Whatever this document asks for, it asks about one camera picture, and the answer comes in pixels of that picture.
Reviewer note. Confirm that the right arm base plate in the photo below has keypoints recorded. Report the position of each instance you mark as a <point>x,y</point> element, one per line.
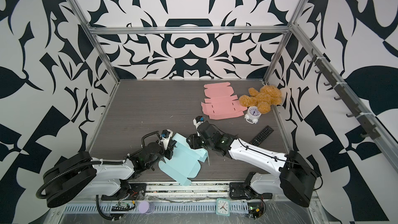
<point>240,191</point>

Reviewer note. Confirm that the circuit board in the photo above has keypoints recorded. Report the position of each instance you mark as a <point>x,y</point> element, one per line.
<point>123,207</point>
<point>256,209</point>

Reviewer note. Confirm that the brown teddy bear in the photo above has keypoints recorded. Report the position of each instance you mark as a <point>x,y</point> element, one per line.
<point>263,99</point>

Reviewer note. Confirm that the left circuit board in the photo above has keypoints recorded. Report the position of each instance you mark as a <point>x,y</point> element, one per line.
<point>123,207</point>

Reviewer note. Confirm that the white alarm clock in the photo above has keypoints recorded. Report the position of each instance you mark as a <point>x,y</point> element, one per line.
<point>252,115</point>

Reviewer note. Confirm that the wall hook rail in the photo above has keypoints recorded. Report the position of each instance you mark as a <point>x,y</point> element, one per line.
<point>367,120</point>

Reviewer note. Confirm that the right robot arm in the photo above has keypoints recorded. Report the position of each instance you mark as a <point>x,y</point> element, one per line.
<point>293,177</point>

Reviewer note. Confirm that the green square clock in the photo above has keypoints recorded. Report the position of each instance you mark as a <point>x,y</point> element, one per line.
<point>222,207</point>

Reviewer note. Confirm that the light blue paper box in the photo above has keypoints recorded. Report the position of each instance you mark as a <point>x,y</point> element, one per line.
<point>185,162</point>

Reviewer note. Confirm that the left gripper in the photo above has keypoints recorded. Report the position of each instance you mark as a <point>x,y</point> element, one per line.
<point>169,150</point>

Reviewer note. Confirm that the black remote control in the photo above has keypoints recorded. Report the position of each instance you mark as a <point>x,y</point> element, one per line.
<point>262,136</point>

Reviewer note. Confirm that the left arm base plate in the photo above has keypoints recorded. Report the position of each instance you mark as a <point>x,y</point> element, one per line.
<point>135,191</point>

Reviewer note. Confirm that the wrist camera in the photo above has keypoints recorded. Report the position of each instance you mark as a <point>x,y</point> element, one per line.
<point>197,122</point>
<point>166,135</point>

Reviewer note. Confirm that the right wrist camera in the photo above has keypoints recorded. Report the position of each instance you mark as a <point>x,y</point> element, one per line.
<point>197,122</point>

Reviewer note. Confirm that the purple round lid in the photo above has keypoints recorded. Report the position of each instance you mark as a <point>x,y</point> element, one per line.
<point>146,207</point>

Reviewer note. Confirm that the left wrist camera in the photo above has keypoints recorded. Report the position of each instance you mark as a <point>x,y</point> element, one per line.
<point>166,135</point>

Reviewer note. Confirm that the pink flat paper box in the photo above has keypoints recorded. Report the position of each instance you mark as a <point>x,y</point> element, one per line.
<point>221,102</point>

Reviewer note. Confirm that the right circuit board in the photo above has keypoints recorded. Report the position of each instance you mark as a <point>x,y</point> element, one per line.
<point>256,209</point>

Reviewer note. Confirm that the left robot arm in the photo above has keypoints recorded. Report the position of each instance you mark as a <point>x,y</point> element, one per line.
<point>83,176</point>

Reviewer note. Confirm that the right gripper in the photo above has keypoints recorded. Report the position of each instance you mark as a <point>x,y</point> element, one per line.
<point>194,143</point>

